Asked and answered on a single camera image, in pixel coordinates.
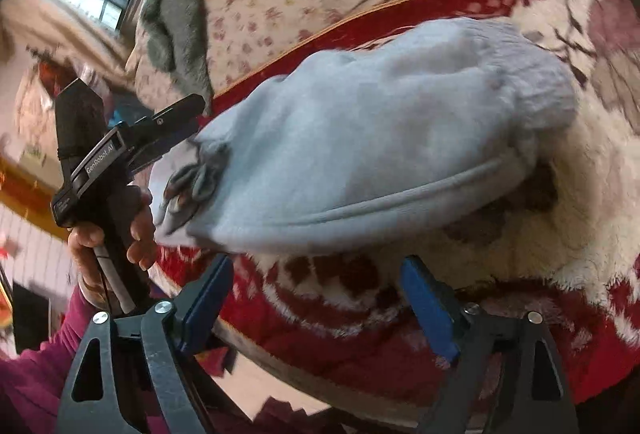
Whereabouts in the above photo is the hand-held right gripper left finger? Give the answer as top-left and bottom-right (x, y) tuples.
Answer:
(55, 254), (236, 434)

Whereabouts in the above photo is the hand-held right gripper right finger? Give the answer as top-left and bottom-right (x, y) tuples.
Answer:
(399, 255), (582, 434)

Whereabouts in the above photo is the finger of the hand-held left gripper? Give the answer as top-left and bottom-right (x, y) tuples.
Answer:
(126, 94), (207, 151)
(130, 135), (177, 175)

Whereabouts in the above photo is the light grey sweatshirt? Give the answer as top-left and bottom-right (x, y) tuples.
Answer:
(149, 16), (579, 258)

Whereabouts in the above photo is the person's left forearm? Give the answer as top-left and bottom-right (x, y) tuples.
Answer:
(0, 286), (108, 434)

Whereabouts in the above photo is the person's left hand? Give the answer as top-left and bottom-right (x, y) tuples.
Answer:
(67, 189), (160, 298)

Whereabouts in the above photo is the green fleece jacket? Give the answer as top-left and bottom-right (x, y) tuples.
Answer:
(134, 0), (217, 103)

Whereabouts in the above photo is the red and white blanket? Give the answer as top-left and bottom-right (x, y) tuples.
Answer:
(150, 0), (640, 421)

